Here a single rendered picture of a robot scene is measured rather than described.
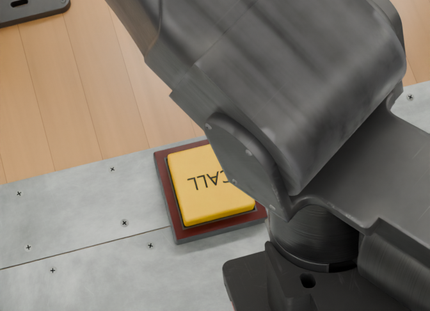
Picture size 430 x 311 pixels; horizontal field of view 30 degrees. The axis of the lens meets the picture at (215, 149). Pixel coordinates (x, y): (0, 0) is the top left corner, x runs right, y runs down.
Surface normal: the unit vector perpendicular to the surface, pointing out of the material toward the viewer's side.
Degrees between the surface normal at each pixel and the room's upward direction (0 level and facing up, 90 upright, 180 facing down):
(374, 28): 16
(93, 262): 0
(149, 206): 0
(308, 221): 68
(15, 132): 0
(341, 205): 25
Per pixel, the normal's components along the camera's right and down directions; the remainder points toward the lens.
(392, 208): -0.26, -0.55
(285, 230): -0.75, 0.51
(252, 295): -0.08, -0.70
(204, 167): 0.05, -0.29
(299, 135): 0.47, 0.13
